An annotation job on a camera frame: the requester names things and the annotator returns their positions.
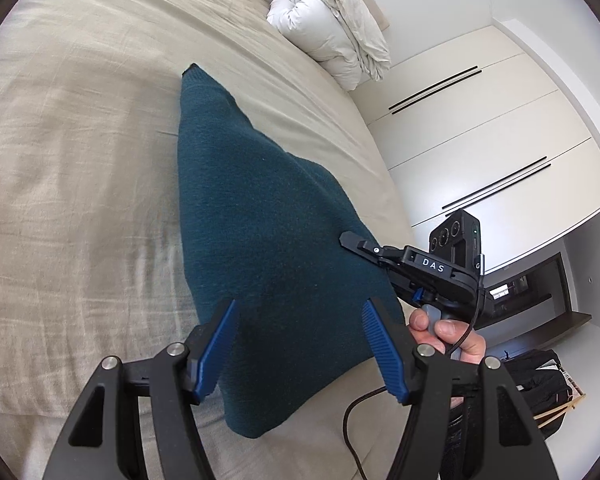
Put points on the folded white duvet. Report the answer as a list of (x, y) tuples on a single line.
[(325, 25)]

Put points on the black backpack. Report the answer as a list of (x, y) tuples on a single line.
[(540, 390)]

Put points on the wooden sticks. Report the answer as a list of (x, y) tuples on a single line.
[(560, 410)]

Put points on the dark teal knit sweater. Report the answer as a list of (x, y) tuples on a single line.
[(270, 240)]

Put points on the white wardrobe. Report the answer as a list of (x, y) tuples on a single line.
[(480, 125)]

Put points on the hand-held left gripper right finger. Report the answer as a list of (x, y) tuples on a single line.
[(385, 355)]

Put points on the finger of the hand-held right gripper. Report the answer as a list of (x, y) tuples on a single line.
[(365, 247)]

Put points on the bed with beige sheet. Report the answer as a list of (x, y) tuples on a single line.
[(80, 160)]

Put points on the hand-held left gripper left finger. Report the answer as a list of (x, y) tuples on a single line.
[(217, 350)]

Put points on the person's right hand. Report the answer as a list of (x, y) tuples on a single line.
[(452, 332)]

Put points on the dark wooden furniture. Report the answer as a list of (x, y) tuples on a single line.
[(535, 295)]

